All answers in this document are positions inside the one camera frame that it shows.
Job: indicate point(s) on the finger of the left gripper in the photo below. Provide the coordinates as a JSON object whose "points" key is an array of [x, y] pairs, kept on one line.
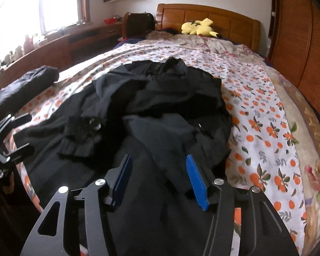
{"points": [[11, 122], [17, 155]]}

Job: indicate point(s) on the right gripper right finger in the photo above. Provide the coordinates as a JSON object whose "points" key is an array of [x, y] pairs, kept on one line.
{"points": [[201, 179]]}

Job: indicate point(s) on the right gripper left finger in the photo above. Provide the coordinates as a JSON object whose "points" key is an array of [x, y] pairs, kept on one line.
{"points": [[117, 180]]}

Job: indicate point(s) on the large black coat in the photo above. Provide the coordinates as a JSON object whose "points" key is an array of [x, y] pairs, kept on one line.
{"points": [[158, 113]]}

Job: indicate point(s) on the folded black garment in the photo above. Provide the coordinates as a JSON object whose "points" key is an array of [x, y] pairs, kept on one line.
{"points": [[18, 93]]}

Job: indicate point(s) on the orange print bed quilt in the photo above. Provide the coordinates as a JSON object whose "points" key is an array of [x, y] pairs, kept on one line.
{"points": [[263, 149]]}

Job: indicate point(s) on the long wooden desk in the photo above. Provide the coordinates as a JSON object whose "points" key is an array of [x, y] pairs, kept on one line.
{"points": [[65, 52]]}

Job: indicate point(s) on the floral mattress cover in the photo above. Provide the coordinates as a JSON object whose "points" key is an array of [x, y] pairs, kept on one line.
{"points": [[306, 130]]}

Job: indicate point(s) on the red bowl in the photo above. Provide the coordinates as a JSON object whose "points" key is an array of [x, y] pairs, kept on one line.
{"points": [[110, 21]]}

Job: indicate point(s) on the wooden chair with bag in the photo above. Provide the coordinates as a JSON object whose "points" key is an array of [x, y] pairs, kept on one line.
{"points": [[137, 24]]}

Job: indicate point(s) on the yellow plush toy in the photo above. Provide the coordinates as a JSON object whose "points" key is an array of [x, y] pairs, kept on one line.
{"points": [[200, 28]]}

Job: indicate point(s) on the wooden louvred wardrobe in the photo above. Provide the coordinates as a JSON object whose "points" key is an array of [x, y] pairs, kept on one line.
{"points": [[295, 48]]}

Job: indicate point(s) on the window with wooden frame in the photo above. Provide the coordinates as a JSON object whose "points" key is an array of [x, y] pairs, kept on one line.
{"points": [[20, 18]]}

